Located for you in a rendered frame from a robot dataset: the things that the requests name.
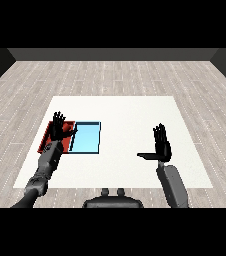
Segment light blue shallow open box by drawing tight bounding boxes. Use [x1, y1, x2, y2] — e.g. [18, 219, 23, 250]
[67, 121, 102, 155]

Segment red shallow open box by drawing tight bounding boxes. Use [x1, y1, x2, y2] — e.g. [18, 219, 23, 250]
[37, 120, 77, 155]

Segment dark grey robot body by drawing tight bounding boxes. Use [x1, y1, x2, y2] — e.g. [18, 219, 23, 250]
[82, 188, 145, 209]

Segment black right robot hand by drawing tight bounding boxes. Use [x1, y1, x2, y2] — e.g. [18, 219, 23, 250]
[136, 122, 173, 163]

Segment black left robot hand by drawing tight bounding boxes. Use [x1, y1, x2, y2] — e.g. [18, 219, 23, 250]
[48, 111, 79, 142]

